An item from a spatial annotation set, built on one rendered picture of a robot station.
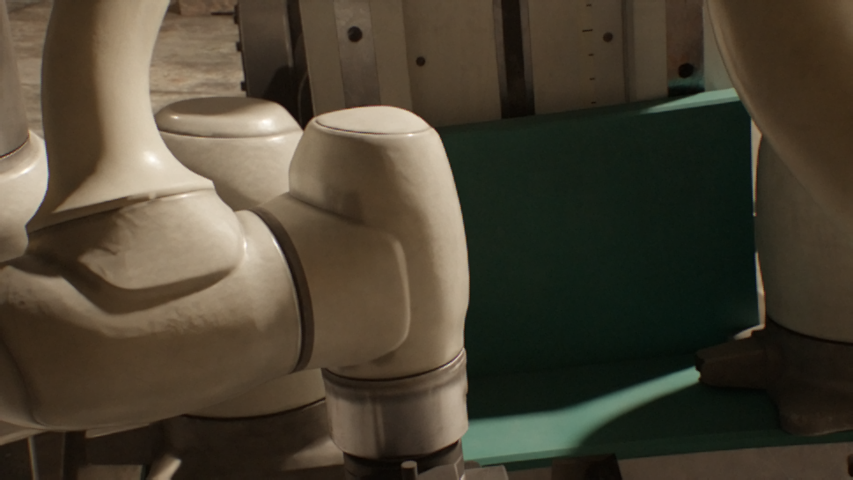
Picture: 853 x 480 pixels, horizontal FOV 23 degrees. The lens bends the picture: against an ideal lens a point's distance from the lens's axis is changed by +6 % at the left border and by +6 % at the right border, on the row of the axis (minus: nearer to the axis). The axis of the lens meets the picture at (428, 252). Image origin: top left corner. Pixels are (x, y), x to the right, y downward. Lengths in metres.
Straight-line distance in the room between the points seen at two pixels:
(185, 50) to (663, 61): 7.06
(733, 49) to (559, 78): 0.68
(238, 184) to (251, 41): 2.68
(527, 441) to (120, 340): 0.51
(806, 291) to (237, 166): 0.43
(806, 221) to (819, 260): 0.03
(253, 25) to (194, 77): 4.06
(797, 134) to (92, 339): 0.38
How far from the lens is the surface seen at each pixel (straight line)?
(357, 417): 1.22
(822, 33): 1.00
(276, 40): 4.11
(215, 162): 1.44
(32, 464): 3.88
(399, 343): 1.18
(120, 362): 1.11
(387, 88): 1.62
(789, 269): 1.54
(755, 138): 5.41
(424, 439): 1.22
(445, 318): 1.19
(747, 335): 1.66
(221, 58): 8.45
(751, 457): 1.55
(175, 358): 1.12
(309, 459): 1.50
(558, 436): 1.54
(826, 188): 0.99
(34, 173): 1.38
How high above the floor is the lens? 1.92
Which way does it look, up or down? 19 degrees down
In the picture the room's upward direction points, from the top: 6 degrees counter-clockwise
